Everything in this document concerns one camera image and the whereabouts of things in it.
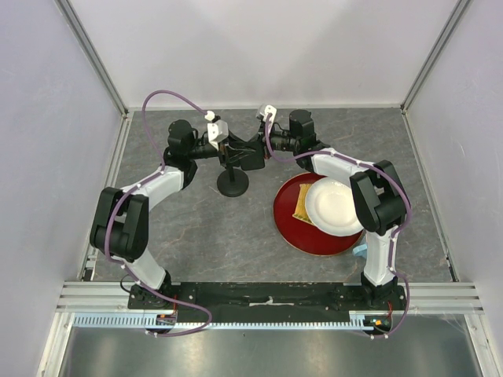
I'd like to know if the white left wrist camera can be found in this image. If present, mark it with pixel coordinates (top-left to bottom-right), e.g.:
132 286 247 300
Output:
204 111 229 150

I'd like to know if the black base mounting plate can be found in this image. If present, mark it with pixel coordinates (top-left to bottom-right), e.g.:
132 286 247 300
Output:
127 280 406 324

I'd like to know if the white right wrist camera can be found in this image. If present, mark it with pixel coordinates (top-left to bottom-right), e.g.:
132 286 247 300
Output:
255 104 277 123

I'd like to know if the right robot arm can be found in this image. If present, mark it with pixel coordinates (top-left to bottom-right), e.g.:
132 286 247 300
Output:
257 105 412 309

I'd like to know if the black smartphone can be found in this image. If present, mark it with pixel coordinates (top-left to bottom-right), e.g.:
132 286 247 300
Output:
239 141 265 171

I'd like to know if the aluminium frame post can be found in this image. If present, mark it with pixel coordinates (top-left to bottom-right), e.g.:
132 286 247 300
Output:
400 0 472 115
54 0 130 117

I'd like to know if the red round tray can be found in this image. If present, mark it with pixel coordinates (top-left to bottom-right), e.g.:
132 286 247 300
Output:
273 173 364 257

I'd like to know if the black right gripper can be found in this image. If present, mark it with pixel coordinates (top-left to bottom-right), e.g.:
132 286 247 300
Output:
250 123 298 161

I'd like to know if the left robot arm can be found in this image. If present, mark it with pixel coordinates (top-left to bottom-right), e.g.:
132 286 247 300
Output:
90 115 265 309

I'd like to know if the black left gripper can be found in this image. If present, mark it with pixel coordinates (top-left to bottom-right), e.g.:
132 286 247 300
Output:
186 130 254 167

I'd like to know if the white paper plate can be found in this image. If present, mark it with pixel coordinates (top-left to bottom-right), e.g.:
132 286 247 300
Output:
305 178 363 237

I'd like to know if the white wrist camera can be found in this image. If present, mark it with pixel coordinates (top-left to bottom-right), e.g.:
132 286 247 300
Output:
255 104 277 123
204 111 229 150

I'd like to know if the black phone stand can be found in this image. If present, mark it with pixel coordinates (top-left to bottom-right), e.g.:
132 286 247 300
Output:
217 163 249 197

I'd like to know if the right aluminium frame post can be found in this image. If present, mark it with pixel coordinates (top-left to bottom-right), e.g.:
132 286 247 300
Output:
400 0 472 115

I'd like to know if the light blue mug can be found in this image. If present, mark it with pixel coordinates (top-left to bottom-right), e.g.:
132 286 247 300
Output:
352 243 368 258

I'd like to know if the yellow sponge cloth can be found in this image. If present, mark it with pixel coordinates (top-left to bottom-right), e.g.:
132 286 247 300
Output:
292 184 312 225

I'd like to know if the aluminium front rail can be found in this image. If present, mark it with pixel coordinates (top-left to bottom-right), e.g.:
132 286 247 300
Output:
57 281 483 314

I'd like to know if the slotted cable duct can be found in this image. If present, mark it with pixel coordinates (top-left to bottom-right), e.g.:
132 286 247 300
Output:
73 313 391 331

